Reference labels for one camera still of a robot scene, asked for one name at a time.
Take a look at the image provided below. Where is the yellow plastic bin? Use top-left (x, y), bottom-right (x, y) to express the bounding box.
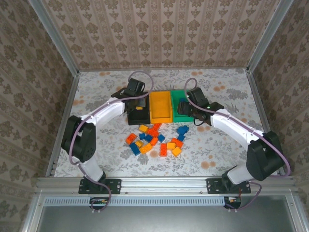
top-left (148, 90), bottom-right (174, 124)

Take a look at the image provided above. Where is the black plastic bin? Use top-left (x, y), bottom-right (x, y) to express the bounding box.
top-left (127, 96), bottom-right (152, 126)

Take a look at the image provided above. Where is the grey slotted cable duct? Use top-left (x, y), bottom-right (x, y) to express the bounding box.
top-left (44, 196), bottom-right (226, 206)

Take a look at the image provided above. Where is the aluminium table edge rail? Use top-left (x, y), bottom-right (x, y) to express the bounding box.
top-left (45, 72), bottom-right (80, 177)
top-left (246, 69), bottom-right (286, 175)

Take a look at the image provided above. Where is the aluminium frame cross rail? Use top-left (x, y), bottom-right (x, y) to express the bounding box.
top-left (36, 176), bottom-right (298, 194)

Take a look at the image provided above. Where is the long yellow lego brick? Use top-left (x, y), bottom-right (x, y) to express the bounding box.
top-left (139, 144), bottom-right (153, 155)

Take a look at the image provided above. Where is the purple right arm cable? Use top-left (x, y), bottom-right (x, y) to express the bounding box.
top-left (184, 77), bottom-right (291, 213)

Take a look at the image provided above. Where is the green plastic bin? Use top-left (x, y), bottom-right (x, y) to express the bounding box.
top-left (170, 88), bottom-right (195, 123)

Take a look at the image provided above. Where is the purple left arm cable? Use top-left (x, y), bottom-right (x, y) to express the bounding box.
top-left (69, 70), bottom-right (155, 213)

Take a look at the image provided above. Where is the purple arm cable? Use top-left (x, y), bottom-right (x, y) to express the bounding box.
top-left (184, 77), bottom-right (291, 213)
top-left (69, 70), bottom-right (155, 213)

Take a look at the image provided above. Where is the aluminium frame post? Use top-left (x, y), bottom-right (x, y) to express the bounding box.
top-left (246, 0), bottom-right (295, 73)
top-left (28, 0), bottom-right (81, 76)

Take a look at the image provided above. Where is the grey metal panel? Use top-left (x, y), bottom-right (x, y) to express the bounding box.
top-left (23, 195), bottom-right (309, 232)

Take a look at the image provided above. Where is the black connector box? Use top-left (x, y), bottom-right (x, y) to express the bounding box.
top-left (89, 197), bottom-right (108, 210)
top-left (224, 196), bottom-right (242, 209)

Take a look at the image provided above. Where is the long blue lego brick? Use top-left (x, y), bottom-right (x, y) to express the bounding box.
top-left (129, 143), bottom-right (141, 156)

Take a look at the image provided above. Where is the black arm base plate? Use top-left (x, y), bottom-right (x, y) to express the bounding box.
top-left (206, 178), bottom-right (252, 194)
top-left (78, 178), bottom-right (121, 195)

